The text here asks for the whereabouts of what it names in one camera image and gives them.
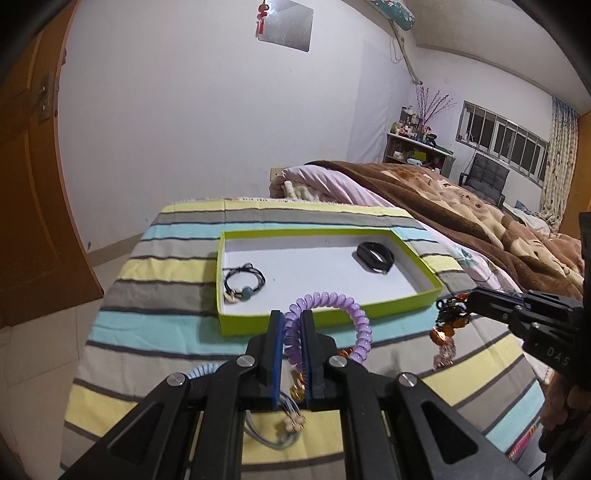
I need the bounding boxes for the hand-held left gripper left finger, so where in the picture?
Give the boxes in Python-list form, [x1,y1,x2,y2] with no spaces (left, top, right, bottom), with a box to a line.
[60,310,284,480]

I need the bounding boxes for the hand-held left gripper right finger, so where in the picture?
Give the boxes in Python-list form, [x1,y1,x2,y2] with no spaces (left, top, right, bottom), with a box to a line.
[301,309,532,480]

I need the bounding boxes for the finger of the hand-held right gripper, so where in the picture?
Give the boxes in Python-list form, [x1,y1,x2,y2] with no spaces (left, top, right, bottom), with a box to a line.
[470,304,523,325]
[468,288,581,311]

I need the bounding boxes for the red cord gold bead bracelet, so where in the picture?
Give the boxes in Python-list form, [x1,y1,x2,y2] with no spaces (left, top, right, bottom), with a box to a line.
[288,369,308,402]

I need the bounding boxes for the dark beaded bracelet amber beads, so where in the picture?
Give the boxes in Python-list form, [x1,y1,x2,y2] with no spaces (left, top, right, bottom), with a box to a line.
[431,295,472,344]

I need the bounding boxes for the grey hair tie cream beads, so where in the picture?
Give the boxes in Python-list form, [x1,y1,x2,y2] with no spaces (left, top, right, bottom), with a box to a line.
[242,399,308,450]

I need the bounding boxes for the purple spiral hair tie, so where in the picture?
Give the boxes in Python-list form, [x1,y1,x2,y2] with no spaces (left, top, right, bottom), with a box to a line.
[283,291,373,370]

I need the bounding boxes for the green cardboard tray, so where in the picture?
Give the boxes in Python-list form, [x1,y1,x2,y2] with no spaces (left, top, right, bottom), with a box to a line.
[215,227,445,337]

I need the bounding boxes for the person's right hand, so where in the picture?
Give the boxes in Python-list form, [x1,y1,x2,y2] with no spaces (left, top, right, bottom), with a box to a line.
[540,370,591,432]

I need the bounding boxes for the brown blanket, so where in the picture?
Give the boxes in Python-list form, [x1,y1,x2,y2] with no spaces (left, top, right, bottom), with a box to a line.
[305,159,585,301]

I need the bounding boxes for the black fitness band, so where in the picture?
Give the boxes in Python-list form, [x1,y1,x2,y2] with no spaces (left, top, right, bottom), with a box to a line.
[356,241,396,276]

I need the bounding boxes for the black chair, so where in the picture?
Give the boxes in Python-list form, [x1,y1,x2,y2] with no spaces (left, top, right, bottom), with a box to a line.
[459,153,510,206]

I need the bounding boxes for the striped cloth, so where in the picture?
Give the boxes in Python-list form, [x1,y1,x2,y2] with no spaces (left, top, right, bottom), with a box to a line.
[60,198,546,478]

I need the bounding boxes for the patterned curtain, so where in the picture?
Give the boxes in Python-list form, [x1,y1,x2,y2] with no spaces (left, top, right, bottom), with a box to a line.
[540,96,580,232]

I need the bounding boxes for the window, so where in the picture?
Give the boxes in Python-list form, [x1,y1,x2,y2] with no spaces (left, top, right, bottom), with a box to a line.
[455,100,550,188]

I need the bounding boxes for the white fluffy towel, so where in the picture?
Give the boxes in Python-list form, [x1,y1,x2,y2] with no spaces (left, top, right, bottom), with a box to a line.
[283,181,319,201]

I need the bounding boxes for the wooden shelf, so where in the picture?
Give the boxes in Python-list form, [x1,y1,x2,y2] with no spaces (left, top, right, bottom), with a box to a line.
[383,131,455,176]

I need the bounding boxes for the bottles on shelf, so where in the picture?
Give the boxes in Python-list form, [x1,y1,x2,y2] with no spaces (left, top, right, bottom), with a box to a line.
[390,106,439,144]

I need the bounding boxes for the purple flower branches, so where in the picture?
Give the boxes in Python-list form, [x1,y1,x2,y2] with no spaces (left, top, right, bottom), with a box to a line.
[416,85,451,134]

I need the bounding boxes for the air conditioner pipe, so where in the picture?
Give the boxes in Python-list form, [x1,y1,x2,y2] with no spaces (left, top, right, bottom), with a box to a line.
[390,25,423,86]

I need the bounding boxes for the orange wooden door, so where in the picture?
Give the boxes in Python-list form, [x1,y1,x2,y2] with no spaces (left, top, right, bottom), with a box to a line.
[0,14,105,328]

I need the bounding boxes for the air conditioner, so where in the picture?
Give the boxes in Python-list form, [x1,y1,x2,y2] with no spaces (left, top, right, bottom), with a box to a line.
[369,0,416,32]

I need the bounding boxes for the red hanging ornament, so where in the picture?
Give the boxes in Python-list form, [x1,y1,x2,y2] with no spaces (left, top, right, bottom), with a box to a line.
[253,0,273,38]

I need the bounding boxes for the metal door lock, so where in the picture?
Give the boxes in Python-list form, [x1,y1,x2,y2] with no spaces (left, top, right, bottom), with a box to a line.
[39,71,58,121]

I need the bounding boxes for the black hair tie with beads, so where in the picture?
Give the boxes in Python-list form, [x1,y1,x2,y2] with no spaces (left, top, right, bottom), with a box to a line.
[223,263,269,305]

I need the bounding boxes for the wall mirror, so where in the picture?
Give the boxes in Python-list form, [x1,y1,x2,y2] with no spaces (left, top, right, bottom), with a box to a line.
[259,0,315,52]

